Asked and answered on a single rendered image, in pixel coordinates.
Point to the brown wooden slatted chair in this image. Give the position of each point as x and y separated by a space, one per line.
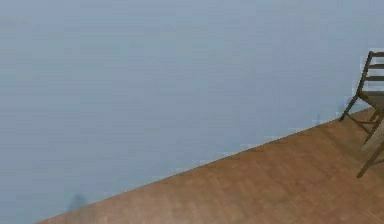
374 98

